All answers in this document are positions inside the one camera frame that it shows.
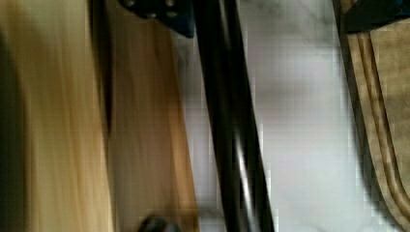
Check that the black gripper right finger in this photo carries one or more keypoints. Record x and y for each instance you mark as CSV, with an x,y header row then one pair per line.
x,y
367,15

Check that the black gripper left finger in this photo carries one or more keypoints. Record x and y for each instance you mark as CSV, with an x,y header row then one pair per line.
x,y
176,15

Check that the wooden drawer front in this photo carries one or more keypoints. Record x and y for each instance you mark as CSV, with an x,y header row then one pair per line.
x,y
93,136

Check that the dark wooden tray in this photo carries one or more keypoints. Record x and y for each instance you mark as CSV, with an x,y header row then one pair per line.
x,y
377,68

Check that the black drawer handle bar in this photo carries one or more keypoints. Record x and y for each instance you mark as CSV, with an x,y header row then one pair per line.
x,y
243,188

